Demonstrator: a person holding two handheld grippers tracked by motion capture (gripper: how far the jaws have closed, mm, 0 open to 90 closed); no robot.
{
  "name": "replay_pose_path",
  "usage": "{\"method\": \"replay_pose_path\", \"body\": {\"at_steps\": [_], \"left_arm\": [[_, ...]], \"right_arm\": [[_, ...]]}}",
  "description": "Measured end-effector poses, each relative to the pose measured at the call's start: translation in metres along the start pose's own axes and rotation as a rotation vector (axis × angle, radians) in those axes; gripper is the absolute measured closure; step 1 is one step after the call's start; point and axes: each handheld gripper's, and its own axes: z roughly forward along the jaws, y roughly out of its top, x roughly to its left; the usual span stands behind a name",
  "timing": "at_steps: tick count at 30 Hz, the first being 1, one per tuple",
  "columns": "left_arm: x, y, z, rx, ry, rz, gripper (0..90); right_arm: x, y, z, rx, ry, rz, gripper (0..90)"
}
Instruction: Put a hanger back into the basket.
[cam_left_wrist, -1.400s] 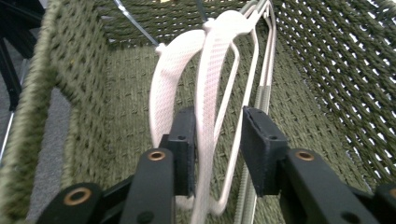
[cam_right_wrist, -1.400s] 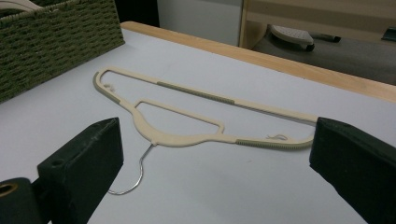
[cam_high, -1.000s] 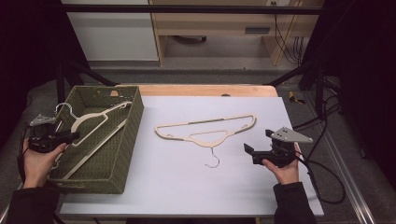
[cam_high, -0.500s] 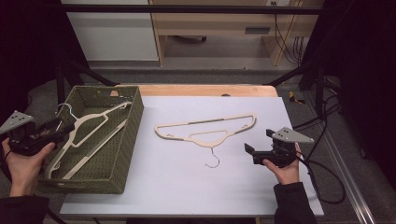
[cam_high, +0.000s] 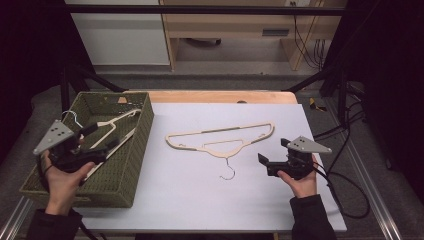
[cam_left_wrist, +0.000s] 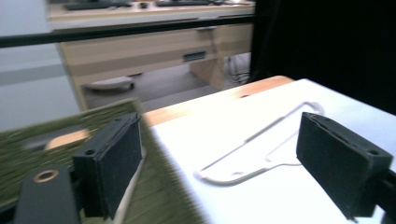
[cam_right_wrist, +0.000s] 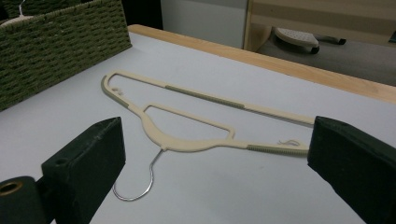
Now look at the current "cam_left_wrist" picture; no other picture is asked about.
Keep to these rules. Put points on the black keyboard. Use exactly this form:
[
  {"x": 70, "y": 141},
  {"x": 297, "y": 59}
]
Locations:
[
  {"x": 96, "y": 5},
  {"x": 183, "y": 2}
]

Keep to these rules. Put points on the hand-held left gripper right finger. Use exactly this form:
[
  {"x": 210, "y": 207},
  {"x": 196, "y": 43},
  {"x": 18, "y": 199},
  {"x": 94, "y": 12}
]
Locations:
[{"x": 336, "y": 161}]

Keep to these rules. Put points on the green woven basket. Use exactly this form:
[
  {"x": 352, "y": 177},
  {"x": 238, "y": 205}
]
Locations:
[{"x": 162, "y": 199}]

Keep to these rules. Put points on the black metal bar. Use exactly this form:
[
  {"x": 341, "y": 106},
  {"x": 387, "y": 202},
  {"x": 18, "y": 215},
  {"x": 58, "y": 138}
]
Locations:
[{"x": 109, "y": 31}]

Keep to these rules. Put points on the grey wheeled platform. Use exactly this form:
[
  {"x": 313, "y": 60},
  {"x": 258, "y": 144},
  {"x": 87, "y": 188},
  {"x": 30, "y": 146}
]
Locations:
[{"x": 110, "y": 83}]

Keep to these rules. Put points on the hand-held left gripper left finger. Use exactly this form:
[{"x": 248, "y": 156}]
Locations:
[{"x": 115, "y": 161}]

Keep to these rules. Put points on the black curtain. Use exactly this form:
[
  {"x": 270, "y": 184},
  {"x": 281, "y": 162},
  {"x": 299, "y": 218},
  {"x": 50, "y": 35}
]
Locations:
[{"x": 327, "y": 40}]

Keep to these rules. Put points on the black computer mouse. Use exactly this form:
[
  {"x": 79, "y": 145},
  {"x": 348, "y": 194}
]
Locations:
[{"x": 144, "y": 5}]

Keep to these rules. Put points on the beige wooden desk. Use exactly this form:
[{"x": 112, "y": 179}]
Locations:
[{"x": 140, "y": 49}]

